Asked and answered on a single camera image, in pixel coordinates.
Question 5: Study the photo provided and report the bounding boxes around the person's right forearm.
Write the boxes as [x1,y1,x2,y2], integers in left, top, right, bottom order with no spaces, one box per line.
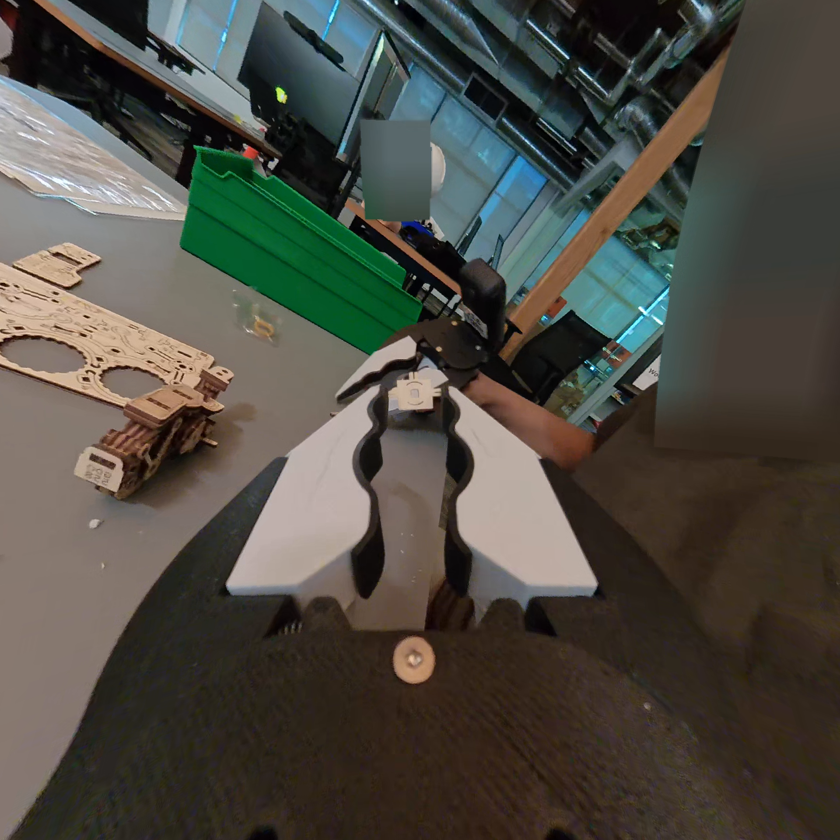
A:
[469,377,598,470]

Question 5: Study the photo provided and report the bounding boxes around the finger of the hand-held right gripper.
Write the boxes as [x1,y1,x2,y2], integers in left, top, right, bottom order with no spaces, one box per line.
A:
[335,336,424,404]

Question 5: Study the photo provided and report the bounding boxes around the wood edged table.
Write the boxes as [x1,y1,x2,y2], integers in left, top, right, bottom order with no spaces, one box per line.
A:
[20,0,284,161]

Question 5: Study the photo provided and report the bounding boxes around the silver ventilation pipes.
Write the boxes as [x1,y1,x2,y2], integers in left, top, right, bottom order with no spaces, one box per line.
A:
[348,0,746,198]

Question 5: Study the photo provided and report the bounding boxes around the small wooden puzzle piece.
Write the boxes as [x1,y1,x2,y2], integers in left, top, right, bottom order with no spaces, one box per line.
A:
[388,371,447,414]

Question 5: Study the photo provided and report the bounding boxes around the black office chair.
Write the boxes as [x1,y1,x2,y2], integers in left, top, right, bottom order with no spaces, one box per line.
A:
[512,308,614,404]

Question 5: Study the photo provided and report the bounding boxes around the wooden motorcycle model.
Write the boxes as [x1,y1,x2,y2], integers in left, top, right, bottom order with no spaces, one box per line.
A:
[73,367,235,501]

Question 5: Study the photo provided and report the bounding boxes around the small wooden puzzle sheet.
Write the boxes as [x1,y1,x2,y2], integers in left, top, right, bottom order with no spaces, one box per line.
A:
[13,243,102,290]

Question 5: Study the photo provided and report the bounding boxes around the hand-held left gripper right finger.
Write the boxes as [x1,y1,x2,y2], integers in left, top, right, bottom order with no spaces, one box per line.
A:
[438,382,599,611]

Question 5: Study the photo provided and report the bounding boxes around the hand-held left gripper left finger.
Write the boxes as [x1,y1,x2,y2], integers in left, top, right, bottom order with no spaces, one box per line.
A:
[227,386,389,611]

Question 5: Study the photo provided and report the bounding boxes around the black monitor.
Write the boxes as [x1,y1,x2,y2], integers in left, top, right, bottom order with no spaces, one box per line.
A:
[236,0,413,168]

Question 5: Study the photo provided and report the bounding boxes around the green plastic bin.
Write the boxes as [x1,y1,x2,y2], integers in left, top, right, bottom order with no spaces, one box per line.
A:
[179,146,424,355]

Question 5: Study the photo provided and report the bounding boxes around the grey desk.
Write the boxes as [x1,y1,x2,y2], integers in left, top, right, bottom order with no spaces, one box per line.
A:
[0,73,454,840]

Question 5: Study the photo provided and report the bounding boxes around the small clear plastic bag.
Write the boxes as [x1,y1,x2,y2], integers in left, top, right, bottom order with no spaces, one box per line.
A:
[231,287,284,345]

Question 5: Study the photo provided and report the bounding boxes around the wooden puzzle sheet round holes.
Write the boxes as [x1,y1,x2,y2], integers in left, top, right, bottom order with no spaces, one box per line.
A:
[0,262,217,408]

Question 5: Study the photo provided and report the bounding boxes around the clear plastic wrapping sheet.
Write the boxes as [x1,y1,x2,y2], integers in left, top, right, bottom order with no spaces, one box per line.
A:
[0,82,188,221]

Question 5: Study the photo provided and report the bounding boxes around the wooden beam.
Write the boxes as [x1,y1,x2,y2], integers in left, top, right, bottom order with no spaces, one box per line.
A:
[502,42,732,358]

